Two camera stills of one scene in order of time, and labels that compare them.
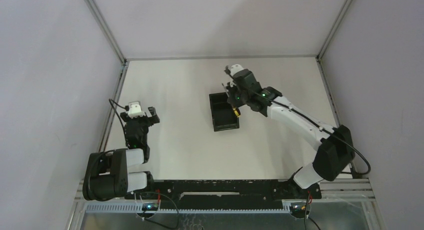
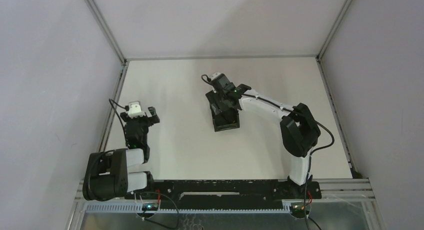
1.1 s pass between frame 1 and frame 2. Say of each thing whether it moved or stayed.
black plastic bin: stayed
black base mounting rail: stayed
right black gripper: moved
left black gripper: stayed
